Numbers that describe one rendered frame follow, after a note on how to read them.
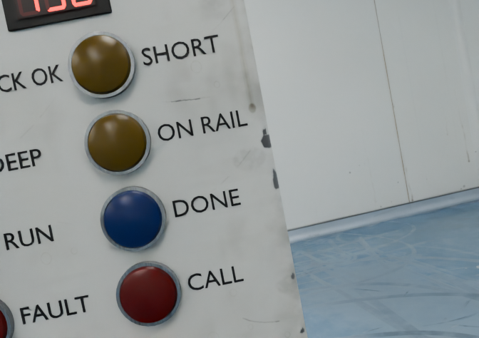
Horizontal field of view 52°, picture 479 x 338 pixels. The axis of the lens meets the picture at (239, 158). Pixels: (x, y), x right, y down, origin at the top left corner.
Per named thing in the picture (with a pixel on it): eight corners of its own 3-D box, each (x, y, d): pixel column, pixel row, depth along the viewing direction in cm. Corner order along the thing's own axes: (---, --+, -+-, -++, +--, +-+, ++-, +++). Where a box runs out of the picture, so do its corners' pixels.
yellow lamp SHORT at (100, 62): (135, 88, 22) (122, 26, 22) (74, 99, 22) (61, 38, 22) (138, 89, 23) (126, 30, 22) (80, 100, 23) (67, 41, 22)
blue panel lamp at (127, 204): (167, 244, 22) (155, 185, 22) (107, 256, 22) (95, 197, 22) (169, 240, 23) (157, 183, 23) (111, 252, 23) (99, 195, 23)
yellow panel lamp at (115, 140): (151, 167, 22) (139, 106, 22) (90, 178, 22) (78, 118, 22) (154, 165, 23) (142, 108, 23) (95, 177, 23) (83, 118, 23)
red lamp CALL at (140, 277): (182, 320, 22) (170, 262, 22) (122, 332, 22) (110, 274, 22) (184, 314, 23) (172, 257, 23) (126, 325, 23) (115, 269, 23)
